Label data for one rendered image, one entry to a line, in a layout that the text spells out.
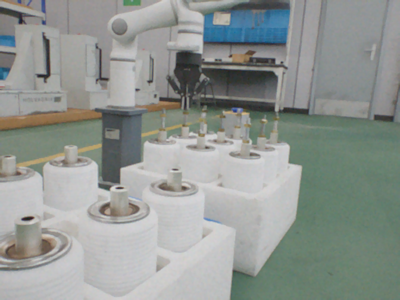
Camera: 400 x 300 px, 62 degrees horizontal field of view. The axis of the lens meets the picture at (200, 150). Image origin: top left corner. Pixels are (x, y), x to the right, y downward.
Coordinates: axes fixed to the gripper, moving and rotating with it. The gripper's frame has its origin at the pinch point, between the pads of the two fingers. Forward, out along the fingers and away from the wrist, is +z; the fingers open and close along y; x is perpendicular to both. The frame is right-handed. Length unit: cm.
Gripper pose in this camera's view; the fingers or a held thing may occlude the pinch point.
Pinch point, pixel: (186, 103)
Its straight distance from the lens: 98.5
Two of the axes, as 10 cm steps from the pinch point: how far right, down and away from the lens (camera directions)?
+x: -2.4, 1.8, -9.5
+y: -9.7, -1.1, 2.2
